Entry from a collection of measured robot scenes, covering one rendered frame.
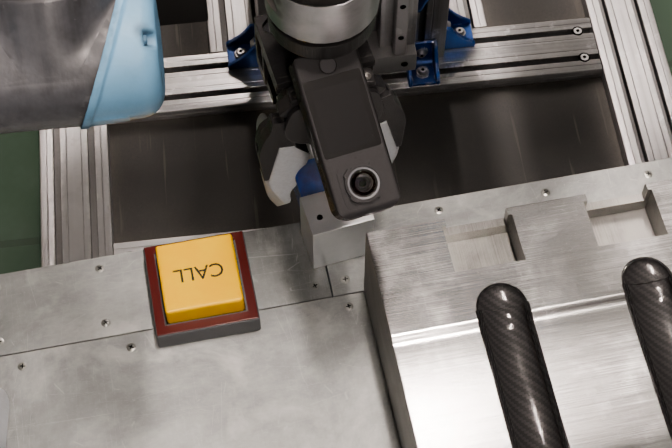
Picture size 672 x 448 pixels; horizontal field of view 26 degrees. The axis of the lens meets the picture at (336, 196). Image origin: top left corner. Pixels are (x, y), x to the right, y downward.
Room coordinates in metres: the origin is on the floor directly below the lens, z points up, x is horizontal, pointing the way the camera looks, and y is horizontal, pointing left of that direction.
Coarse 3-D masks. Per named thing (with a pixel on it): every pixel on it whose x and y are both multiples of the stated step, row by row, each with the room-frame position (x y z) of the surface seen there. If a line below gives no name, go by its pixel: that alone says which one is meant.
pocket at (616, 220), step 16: (592, 208) 0.56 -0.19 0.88; (608, 208) 0.56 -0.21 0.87; (624, 208) 0.56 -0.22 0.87; (640, 208) 0.57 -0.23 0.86; (656, 208) 0.55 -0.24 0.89; (592, 224) 0.55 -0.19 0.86; (608, 224) 0.55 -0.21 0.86; (624, 224) 0.55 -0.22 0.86; (640, 224) 0.55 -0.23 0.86; (656, 224) 0.55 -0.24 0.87; (608, 240) 0.54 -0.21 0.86; (624, 240) 0.54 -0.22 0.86
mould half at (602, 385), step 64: (384, 256) 0.51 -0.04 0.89; (448, 256) 0.51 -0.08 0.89; (576, 256) 0.51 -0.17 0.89; (640, 256) 0.51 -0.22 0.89; (384, 320) 0.47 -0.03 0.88; (448, 320) 0.46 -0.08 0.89; (576, 320) 0.46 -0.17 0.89; (448, 384) 0.41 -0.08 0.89; (576, 384) 0.41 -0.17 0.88; (640, 384) 0.41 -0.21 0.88
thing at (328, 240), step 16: (304, 176) 0.61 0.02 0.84; (304, 192) 0.59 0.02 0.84; (320, 192) 0.59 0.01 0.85; (304, 208) 0.57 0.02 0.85; (320, 208) 0.57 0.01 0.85; (304, 224) 0.57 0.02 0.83; (320, 224) 0.56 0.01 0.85; (336, 224) 0.56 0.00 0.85; (352, 224) 0.56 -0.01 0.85; (368, 224) 0.56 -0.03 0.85; (304, 240) 0.57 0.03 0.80; (320, 240) 0.55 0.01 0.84; (336, 240) 0.55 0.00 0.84; (352, 240) 0.56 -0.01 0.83; (320, 256) 0.55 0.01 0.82; (336, 256) 0.55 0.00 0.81; (352, 256) 0.56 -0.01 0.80
